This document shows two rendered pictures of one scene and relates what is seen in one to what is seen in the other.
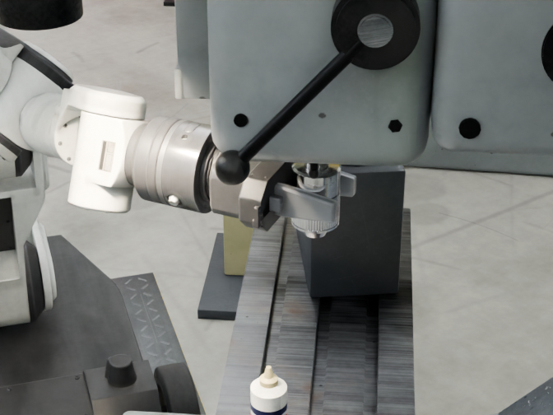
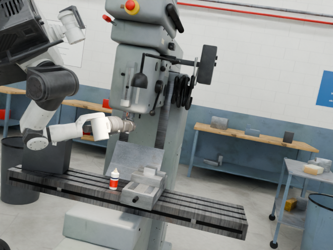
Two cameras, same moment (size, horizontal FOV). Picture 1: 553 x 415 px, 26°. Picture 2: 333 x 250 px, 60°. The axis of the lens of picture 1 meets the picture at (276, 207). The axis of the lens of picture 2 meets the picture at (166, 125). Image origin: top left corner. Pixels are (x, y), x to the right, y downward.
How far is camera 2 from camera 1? 164 cm
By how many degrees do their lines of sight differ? 84
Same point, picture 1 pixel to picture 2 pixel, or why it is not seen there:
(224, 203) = (126, 128)
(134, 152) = (113, 122)
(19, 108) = (46, 131)
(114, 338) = not seen: outside the picture
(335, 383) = (96, 179)
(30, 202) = not seen: outside the picture
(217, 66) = (147, 95)
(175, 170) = (120, 124)
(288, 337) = (75, 179)
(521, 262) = not seen: outside the picture
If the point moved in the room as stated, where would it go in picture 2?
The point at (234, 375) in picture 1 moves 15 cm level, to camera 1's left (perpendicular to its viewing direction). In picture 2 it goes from (85, 186) to (74, 197)
